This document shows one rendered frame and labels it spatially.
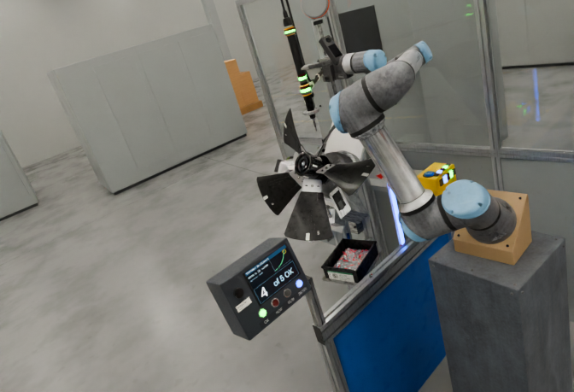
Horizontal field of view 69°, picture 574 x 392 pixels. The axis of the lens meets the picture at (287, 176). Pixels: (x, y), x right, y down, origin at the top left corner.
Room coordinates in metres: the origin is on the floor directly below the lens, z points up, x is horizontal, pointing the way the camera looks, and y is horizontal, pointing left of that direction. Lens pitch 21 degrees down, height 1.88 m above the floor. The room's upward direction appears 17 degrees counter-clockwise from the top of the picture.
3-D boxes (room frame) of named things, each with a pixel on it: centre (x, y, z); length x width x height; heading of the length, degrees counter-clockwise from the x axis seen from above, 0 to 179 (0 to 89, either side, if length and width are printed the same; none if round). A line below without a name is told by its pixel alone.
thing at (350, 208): (1.78, -0.24, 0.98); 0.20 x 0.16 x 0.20; 125
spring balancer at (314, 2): (2.48, -0.43, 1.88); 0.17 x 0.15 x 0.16; 35
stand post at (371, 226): (2.11, -0.38, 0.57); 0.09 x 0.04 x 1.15; 35
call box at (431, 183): (1.68, -0.63, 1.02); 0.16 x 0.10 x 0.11; 125
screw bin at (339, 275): (1.55, -0.16, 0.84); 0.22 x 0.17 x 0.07; 141
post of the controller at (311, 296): (1.21, 0.04, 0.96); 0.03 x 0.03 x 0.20; 35
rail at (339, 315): (1.45, -0.31, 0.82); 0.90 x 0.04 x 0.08; 125
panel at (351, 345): (1.45, -0.31, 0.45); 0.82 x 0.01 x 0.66; 125
